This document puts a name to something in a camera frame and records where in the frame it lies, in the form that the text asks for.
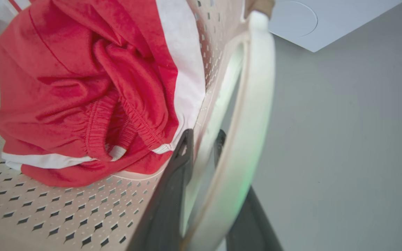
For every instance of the red garment with white stripes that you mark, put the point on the red garment with white stripes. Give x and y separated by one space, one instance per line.
89 90

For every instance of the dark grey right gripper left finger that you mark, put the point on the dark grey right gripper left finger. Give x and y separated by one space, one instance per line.
168 205

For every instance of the white perforated plastic laundry basket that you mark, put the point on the white perforated plastic laundry basket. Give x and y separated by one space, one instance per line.
82 216

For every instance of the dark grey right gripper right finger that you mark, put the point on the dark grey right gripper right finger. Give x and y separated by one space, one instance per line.
253 230

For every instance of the white washing machine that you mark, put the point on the white washing machine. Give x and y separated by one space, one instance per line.
312 21

